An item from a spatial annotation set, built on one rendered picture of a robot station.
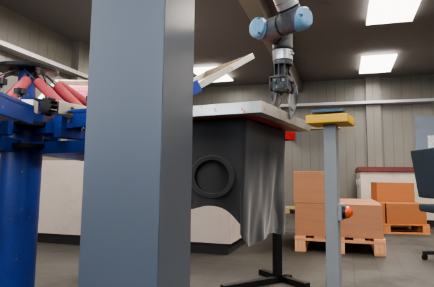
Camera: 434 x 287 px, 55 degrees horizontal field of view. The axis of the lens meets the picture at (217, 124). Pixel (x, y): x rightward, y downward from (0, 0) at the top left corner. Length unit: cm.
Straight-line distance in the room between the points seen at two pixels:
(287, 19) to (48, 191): 410
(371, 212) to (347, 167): 538
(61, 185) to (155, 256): 420
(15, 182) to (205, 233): 237
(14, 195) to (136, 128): 150
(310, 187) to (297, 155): 544
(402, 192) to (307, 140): 368
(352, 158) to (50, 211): 678
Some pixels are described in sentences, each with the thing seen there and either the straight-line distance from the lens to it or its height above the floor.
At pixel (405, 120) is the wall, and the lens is 1001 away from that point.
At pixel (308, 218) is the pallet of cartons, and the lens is 453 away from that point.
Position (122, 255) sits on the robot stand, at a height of 60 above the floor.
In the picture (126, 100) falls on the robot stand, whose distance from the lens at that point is 90.
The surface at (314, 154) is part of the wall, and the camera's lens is 988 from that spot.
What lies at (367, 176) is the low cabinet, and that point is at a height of 77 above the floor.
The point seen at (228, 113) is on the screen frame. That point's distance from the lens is 133.
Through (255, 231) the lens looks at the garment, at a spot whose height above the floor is 57.
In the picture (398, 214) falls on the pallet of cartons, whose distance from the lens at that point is 638.
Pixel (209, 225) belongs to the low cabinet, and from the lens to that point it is 424.
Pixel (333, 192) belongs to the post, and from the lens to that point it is 137.
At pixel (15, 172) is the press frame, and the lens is 232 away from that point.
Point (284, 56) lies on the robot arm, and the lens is 156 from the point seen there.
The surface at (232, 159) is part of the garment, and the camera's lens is 139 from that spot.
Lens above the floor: 76
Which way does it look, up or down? 7 degrees up
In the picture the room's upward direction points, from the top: 1 degrees clockwise
